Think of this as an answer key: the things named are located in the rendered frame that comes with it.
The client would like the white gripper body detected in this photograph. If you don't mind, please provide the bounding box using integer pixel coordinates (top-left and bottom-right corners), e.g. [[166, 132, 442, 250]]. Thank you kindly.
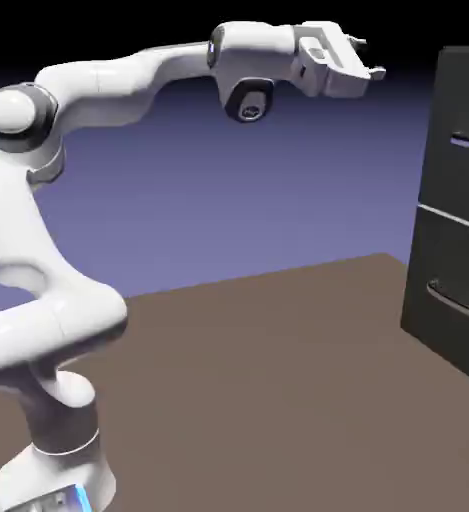
[[300, 20, 372, 98]]

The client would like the dark grey drawer front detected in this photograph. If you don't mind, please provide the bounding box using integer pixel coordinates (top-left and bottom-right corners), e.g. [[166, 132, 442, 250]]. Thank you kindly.
[[416, 47, 469, 230], [400, 205, 469, 390]]

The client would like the dark grey cabinet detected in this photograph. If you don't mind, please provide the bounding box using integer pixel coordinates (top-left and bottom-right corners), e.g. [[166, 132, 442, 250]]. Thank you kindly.
[[400, 44, 469, 391]]

